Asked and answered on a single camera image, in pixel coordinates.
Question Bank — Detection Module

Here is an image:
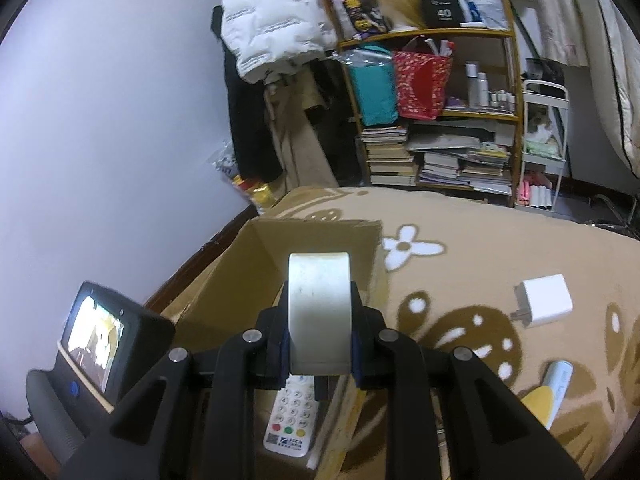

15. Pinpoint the white box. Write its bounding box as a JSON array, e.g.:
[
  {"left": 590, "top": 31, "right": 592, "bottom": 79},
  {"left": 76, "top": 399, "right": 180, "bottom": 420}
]
[{"left": 541, "top": 360, "right": 574, "bottom": 430}]

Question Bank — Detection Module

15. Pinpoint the brown cardboard box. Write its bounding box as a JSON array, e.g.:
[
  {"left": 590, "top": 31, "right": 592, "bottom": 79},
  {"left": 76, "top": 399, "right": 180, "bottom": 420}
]
[{"left": 163, "top": 217, "right": 388, "bottom": 479}]

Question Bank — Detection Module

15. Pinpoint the white power adapter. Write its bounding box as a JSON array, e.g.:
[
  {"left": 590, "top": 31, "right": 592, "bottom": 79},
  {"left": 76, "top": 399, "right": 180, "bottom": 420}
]
[{"left": 510, "top": 274, "right": 573, "bottom": 327}]

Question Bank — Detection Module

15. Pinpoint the clear packing tape roll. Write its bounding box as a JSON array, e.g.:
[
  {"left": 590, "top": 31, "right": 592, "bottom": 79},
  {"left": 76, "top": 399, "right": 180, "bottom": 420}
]
[{"left": 288, "top": 252, "right": 352, "bottom": 376}]

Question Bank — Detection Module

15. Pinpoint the yellow oval object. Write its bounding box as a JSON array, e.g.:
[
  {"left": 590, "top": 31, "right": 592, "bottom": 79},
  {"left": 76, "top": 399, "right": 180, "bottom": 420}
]
[{"left": 521, "top": 386, "right": 554, "bottom": 428}]

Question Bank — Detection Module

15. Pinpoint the white remote control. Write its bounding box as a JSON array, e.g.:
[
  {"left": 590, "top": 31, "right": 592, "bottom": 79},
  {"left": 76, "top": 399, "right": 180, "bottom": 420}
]
[{"left": 262, "top": 375, "right": 319, "bottom": 458}]

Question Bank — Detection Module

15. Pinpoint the black device with screen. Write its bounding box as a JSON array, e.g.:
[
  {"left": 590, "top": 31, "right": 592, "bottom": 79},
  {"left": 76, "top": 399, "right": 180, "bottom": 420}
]
[{"left": 25, "top": 282, "right": 175, "bottom": 464}]

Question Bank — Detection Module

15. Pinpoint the beige patterned plush blanket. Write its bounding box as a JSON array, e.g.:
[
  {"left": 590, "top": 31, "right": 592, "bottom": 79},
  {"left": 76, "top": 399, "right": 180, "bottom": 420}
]
[{"left": 270, "top": 188, "right": 639, "bottom": 479}]

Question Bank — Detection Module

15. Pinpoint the snack bag on floor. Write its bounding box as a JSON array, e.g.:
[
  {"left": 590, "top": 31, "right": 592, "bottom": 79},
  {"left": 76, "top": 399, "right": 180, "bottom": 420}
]
[{"left": 207, "top": 141, "right": 276, "bottom": 214}]

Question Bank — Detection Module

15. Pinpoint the stack of books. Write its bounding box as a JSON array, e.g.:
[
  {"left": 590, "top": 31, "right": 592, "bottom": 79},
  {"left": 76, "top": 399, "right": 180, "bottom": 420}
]
[{"left": 360, "top": 119, "right": 514, "bottom": 197}]

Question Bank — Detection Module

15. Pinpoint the wooden bookshelf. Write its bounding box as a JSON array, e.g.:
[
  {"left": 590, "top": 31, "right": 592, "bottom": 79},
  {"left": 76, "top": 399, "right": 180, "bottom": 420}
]
[{"left": 336, "top": 0, "right": 523, "bottom": 200}]

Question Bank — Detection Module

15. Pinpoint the white metal cart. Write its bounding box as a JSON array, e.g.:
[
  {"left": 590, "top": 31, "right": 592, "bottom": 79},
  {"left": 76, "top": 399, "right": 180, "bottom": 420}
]
[{"left": 515, "top": 78, "right": 570, "bottom": 214}]

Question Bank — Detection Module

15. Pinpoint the red gift bag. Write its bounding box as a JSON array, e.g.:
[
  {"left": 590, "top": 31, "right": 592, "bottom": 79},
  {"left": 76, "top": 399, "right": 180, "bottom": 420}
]
[{"left": 393, "top": 51, "right": 452, "bottom": 120}]

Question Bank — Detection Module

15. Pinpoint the teal bag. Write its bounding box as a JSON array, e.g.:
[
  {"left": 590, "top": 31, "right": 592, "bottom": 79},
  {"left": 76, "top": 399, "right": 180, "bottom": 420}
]
[{"left": 344, "top": 44, "right": 398, "bottom": 126}]

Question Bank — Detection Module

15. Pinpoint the white puffer jacket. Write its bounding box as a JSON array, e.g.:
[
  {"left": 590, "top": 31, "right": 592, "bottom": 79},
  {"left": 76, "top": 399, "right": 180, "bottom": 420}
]
[{"left": 220, "top": 0, "right": 337, "bottom": 84}]

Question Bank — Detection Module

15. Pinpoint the black box with 40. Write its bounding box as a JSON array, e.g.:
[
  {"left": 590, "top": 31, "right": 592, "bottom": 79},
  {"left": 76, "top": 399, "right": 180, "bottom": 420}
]
[{"left": 420, "top": 0, "right": 463, "bottom": 28}]

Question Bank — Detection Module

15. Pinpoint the white bedding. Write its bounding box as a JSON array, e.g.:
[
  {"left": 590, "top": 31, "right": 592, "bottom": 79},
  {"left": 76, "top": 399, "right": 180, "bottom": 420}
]
[{"left": 537, "top": 0, "right": 639, "bottom": 176}]

